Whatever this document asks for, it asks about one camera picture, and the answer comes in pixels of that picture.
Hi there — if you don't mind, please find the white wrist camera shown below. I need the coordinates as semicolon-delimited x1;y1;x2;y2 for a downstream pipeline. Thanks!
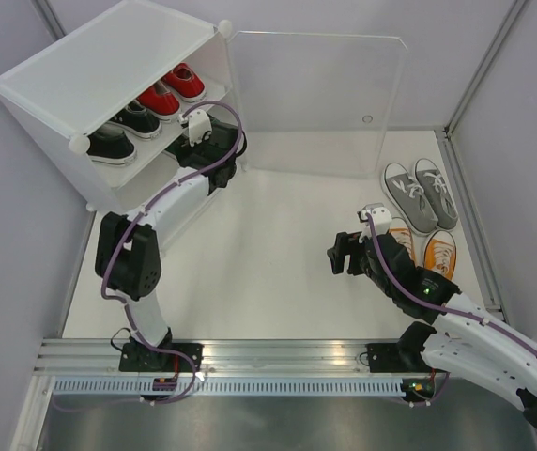
357;203;392;235
178;108;212;147

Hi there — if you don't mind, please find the orange sneaker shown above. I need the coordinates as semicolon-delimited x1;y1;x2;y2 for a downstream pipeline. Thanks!
423;230;457;280
390;227;415;261

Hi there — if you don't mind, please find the right grey sneaker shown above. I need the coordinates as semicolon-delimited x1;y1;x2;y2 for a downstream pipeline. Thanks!
414;158;458;231

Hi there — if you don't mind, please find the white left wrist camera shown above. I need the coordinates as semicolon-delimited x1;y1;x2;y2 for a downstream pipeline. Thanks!
178;108;212;147

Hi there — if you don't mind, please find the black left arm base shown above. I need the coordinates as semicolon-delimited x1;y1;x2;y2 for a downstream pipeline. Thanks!
118;340;204;373

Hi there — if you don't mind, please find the white plastic shoe cabinet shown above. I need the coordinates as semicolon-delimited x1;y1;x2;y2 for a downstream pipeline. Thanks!
0;0;246;255

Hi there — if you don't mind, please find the black sneaker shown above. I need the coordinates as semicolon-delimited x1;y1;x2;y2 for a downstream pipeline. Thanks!
86;131;137;165
108;101;161;140

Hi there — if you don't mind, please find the aluminium corner frame post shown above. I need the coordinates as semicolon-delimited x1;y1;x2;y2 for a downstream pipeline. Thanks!
435;1;530;319

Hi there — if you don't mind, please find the green sneaker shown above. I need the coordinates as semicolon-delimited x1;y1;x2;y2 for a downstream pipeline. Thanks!
163;136;191;164

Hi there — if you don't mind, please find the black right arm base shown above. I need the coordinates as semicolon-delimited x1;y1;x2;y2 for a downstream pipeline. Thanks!
366;342;432;374

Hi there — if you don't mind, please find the clear acrylic cabinet door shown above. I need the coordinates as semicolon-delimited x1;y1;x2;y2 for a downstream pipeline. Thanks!
229;31;408;179

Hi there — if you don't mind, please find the left grey sneaker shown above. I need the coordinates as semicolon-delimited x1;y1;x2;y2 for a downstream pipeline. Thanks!
382;163;437;236

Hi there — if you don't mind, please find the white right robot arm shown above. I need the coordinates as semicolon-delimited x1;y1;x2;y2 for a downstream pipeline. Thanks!
327;232;537;429

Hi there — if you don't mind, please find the aluminium mounting rail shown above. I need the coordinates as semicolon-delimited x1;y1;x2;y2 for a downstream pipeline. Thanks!
33;338;384;378

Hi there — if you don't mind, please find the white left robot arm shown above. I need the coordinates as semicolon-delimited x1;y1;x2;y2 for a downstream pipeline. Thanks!
95;121;247;372

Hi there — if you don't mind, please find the grey sneaker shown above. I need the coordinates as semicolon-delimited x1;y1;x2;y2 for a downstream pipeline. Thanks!
382;163;437;236
414;158;458;231

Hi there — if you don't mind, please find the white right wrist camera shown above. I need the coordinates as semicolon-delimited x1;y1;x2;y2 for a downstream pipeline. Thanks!
357;203;392;235

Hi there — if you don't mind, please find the white slotted cable duct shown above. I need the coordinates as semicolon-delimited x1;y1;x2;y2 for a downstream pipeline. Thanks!
54;376;406;397

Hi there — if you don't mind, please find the red sneaker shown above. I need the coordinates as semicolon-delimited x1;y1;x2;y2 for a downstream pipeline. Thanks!
161;63;207;103
137;81;181;123

